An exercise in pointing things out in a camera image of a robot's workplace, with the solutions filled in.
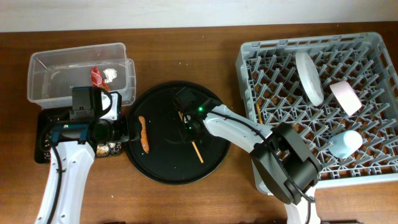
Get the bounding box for wooden chopstick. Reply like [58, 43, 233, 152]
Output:
[256, 103, 264, 124]
[178, 111, 204, 164]

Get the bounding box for black rectangular tray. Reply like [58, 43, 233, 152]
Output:
[34, 105, 123, 164]

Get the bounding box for white tissue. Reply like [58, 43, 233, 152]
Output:
[103, 68, 118, 83]

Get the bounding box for grey round plate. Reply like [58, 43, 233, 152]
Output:
[295, 52, 324, 106]

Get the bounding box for round black serving tray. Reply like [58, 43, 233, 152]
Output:
[124, 81, 230, 185]

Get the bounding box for food scraps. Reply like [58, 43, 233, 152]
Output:
[96, 142, 122, 157]

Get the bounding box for light blue plastic cup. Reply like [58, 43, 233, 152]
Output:
[329, 130, 363, 159]

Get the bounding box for grey dishwasher rack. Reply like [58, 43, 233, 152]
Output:
[236, 32, 397, 189]

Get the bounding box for orange carrot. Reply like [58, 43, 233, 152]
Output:
[139, 116, 149, 154]

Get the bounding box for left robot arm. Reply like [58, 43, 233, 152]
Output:
[36, 86, 129, 223]

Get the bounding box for red snack wrapper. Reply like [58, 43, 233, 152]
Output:
[90, 67, 110, 91]

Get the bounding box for clear plastic waste bin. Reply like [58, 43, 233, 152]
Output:
[27, 43, 136, 109]

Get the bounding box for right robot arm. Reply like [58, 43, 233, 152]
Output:
[174, 87, 322, 223]

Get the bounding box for pink bowl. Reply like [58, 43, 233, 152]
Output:
[330, 81, 362, 116]

